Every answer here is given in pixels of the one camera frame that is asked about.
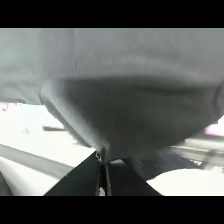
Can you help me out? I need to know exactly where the grey garment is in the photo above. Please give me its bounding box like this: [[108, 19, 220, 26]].
[[0, 27, 224, 182]]

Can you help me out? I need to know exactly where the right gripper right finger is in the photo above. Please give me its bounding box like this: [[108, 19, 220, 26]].
[[105, 158, 162, 197]]

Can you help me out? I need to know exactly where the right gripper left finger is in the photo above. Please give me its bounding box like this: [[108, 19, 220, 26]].
[[44, 151, 102, 197]]

